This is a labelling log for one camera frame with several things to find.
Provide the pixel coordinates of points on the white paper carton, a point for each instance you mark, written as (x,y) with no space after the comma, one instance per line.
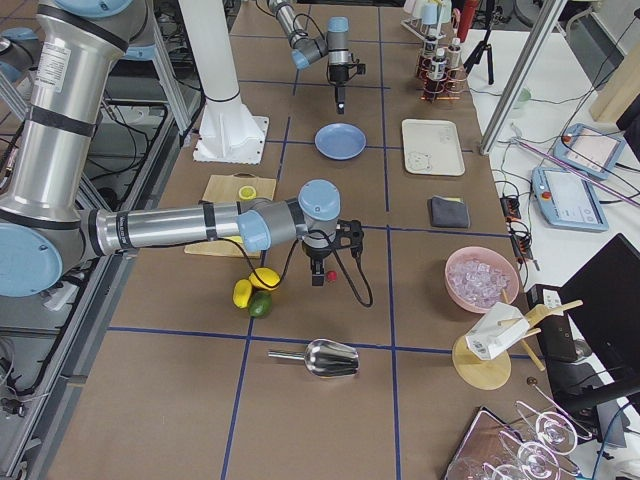
(497,330)

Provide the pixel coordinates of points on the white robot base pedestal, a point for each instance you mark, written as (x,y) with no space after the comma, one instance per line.
(228,132)

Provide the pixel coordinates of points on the wooden cutting board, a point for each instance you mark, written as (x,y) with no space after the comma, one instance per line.
(221,191)

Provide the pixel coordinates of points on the whole yellow lemon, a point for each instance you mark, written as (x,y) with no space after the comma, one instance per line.
(264,278)

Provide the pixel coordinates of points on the steel ice scoop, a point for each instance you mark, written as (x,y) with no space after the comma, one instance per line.
(324,358)

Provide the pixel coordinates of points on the copper wire bottle rack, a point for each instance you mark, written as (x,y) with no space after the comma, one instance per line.
(451,87)

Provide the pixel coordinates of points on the pink bowl of ice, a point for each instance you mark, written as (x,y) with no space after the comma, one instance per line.
(476,278)

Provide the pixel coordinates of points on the black tripod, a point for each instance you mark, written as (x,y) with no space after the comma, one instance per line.
(484,46)

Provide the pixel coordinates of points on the grey and yellow cloth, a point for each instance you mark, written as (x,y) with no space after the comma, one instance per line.
(448,213)

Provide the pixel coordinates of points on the cream bear serving tray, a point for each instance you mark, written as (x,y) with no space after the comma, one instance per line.
(432,147)

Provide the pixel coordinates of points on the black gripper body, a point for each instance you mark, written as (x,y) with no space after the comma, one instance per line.
(338,75)
(317,254)

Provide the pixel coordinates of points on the lemon half slice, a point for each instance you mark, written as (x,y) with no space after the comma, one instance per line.
(247,192)

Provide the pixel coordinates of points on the tea bottle white cap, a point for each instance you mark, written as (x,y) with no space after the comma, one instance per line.
(430,48)

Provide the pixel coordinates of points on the green lime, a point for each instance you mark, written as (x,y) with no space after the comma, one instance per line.
(260,304)

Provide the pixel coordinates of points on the aluminium frame post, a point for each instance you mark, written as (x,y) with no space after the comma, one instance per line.
(542,27)

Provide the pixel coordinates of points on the wooden cup stand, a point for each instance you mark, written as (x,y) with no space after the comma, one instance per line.
(493,374)

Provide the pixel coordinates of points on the blue teach pendant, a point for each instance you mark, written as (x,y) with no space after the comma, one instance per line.
(566,201)
(590,150)

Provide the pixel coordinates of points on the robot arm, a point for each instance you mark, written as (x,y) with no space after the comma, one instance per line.
(310,44)
(43,232)

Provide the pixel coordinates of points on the blue round plate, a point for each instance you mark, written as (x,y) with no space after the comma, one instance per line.
(340,141)

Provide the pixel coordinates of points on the black monitor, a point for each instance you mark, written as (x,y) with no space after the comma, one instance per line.
(608,320)

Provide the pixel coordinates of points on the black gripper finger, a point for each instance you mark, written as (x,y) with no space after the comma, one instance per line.
(317,280)
(340,99)

